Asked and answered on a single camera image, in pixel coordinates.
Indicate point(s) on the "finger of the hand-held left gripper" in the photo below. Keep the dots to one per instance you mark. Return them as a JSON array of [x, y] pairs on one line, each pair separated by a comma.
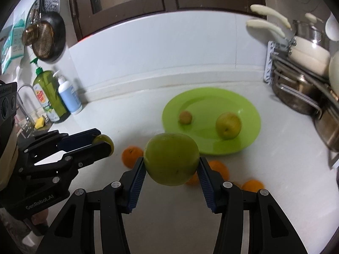
[[90, 153], [79, 137]]

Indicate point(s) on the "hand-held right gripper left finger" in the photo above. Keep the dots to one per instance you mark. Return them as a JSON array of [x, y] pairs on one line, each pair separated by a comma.
[[136, 187]]

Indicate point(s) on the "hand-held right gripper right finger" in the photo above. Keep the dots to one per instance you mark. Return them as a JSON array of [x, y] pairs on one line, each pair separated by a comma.
[[208, 187]]

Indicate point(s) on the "orange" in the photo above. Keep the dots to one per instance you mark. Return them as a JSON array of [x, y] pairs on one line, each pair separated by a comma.
[[131, 155], [253, 185], [219, 169], [193, 181]]

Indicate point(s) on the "small green fruit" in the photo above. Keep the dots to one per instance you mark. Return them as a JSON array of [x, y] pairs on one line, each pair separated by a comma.
[[105, 138]]

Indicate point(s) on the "large green apple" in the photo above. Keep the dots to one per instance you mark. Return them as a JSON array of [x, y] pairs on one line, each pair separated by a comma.
[[170, 158]]

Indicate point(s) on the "green plate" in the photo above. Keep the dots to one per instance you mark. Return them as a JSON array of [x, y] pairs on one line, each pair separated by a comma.
[[201, 103]]

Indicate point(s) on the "person's left hand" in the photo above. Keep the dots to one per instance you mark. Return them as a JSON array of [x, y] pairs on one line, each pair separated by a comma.
[[40, 217]]

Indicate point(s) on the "white blue pump bottle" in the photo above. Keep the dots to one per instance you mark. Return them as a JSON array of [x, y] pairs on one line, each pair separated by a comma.
[[70, 98]]

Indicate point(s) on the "yellow sponge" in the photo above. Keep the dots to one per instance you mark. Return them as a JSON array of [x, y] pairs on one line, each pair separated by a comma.
[[39, 123]]

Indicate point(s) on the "green dish soap bottle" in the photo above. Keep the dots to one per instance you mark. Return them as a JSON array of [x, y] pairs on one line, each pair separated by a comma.
[[49, 90]]

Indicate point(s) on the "yellow-green apple on plate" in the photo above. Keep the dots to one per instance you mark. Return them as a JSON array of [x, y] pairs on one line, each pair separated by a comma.
[[228, 125]]

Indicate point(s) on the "small brown fruit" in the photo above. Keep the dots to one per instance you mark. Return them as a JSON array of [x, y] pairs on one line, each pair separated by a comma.
[[185, 117]]

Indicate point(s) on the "steel faucet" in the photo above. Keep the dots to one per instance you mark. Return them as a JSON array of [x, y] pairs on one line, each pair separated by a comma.
[[24, 85]]

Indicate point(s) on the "brass mesh strainer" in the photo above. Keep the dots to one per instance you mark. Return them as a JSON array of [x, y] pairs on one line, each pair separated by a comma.
[[45, 41]]

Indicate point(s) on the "black frying pan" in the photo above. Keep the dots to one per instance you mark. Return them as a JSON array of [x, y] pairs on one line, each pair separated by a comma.
[[57, 31]]

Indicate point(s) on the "brass ladle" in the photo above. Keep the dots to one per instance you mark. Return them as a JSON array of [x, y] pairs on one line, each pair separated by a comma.
[[29, 35]]

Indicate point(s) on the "teal white paper box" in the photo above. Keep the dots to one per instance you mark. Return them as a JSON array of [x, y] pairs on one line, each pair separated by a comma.
[[18, 38], [5, 50]]

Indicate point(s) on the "white grey pot rack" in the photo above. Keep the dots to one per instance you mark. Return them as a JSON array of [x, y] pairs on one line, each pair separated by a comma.
[[270, 63]]

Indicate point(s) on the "perforated steel steamer plate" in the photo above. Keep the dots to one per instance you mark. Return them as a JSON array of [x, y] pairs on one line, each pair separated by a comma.
[[50, 0]]

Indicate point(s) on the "white ceramic pot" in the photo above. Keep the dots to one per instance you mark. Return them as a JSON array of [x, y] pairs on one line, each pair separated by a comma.
[[335, 71]]

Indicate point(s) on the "steel pot with lid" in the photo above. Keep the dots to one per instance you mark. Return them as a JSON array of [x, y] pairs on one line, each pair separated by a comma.
[[315, 35]]

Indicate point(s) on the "white ladle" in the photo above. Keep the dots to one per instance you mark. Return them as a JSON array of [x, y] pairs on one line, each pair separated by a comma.
[[333, 27]]

